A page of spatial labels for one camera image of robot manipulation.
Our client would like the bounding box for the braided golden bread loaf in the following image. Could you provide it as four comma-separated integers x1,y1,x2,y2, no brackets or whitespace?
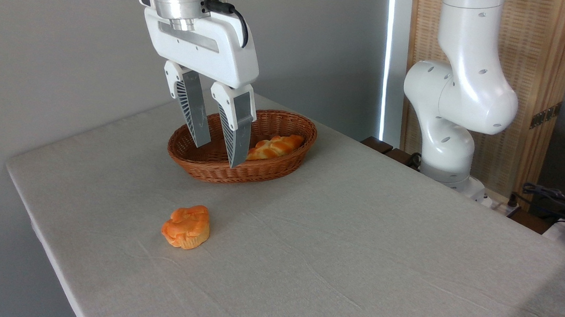
246,132,306,164

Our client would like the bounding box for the orange muffin-shaped bread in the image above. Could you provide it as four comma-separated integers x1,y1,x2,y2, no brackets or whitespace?
160,204,211,251

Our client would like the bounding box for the light grey tablecloth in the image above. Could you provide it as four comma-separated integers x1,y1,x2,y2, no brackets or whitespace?
0,72,565,317

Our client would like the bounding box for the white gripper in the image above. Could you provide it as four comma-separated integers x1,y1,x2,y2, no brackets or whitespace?
136,7,263,169

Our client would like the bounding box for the black cable bundle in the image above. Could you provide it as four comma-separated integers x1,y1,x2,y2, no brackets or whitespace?
509,181,565,227

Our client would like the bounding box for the dark brown wooden furniture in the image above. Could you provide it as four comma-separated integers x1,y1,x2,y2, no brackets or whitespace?
359,136,422,172

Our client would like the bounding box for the metal screen hinge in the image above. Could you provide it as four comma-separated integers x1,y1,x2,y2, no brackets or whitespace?
530,100,563,131

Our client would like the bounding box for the brown oval wicker basket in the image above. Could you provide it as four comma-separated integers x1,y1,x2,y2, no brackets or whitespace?
166,104,319,188

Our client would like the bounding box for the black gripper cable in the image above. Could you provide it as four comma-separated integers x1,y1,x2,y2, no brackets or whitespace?
201,0,251,49

